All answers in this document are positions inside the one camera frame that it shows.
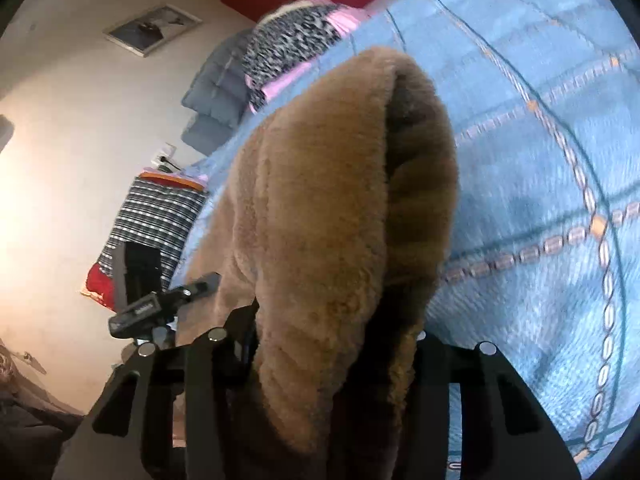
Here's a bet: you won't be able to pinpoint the plaid pillow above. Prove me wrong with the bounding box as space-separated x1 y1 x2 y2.
95 172 210 293

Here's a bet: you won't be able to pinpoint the leopard print pink cloth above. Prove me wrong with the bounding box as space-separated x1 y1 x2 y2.
242 0 373 113

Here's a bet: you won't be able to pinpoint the light blue patterned bedspread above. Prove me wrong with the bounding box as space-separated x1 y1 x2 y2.
177 0 640 480

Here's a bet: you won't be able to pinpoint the red cloth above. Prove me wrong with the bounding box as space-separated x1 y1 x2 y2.
80 262 121 311

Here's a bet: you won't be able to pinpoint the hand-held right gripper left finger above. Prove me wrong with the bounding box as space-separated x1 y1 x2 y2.
52 300 260 480

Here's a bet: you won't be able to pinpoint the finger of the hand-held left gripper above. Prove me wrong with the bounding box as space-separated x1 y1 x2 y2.
170 272 223 303

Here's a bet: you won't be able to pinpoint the blue-grey puffer jacket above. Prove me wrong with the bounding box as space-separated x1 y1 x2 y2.
180 27 258 153

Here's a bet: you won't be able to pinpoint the framed wall picture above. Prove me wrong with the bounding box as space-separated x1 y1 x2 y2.
103 4 203 58

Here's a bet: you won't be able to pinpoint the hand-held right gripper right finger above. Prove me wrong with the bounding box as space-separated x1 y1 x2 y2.
395 330 583 480

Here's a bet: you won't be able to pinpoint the white wall socket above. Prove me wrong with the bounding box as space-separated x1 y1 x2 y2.
150 142 183 173

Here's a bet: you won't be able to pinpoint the brown fleece pants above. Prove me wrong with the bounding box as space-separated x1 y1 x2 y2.
182 46 461 480

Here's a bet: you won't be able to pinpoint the dark cloth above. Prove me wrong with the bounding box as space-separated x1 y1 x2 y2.
0 385 86 480

